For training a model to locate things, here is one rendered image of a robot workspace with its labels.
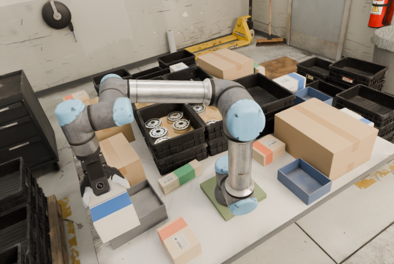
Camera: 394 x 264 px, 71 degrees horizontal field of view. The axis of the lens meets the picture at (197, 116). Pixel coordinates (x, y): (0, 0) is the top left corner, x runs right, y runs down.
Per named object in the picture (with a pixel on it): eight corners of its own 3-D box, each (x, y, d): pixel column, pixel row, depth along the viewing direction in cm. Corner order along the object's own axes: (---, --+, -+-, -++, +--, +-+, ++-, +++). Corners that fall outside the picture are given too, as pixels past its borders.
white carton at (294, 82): (292, 83, 204) (294, 71, 199) (305, 89, 194) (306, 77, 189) (271, 91, 198) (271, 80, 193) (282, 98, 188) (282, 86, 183)
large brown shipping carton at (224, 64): (253, 81, 232) (253, 59, 221) (224, 93, 221) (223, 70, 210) (226, 67, 262) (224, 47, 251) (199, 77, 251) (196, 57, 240)
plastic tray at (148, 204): (149, 185, 141) (146, 178, 139) (166, 210, 127) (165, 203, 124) (98, 212, 131) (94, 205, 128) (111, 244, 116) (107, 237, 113)
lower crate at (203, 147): (210, 159, 160) (207, 143, 153) (161, 178, 151) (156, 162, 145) (185, 125, 191) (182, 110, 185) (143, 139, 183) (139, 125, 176)
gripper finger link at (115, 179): (131, 172, 96) (109, 163, 90) (136, 183, 92) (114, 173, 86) (125, 179, 96) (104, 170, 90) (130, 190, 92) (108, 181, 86)
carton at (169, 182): (196, 166, 156) (195, 158, 152) (203, 172, 151) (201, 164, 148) (159, 188, 146) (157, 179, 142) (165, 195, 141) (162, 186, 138)
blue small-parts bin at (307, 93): (331, 107, 175) (333, 98, 172) (313, 115, 171) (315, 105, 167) (308, 95, 191) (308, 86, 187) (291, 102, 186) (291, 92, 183)
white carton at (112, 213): (140, 224, 88) (133, 206, 83) (103, 243, 84) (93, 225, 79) (123, 185, 103) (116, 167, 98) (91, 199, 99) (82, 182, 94)
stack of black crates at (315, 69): (341, 95, 298) (346, 67, 280) (321, 105, 288) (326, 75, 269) (312, 83, 329) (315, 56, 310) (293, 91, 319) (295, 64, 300)
